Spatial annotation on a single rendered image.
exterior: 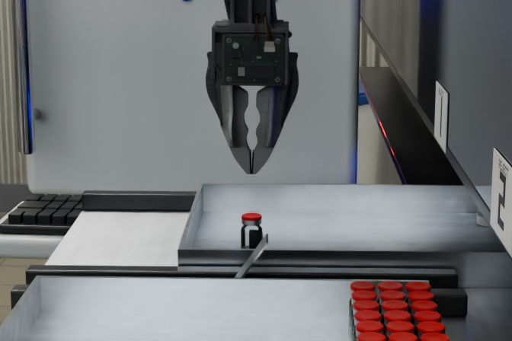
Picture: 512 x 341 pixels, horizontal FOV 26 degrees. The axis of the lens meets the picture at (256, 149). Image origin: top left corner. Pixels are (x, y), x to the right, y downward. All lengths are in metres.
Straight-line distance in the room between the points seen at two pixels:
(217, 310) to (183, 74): 0.71
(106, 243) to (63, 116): 0.51
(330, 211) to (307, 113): 0.35
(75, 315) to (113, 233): 0.26
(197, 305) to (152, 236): 0.25
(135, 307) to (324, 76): 0.71
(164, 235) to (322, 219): 0.18
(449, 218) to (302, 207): 0.17
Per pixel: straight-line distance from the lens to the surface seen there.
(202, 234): 1.21
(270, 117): 1.05
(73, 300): 0.99
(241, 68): 1.01
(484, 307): 1.02
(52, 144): 1.69
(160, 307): 0.98
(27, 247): 1.49
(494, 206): 0.85
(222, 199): 1.30
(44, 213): 1.51
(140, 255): 1.15
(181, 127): 1.64
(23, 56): 1.62
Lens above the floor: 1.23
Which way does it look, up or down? 12 degrees down
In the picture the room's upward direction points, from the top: straight up
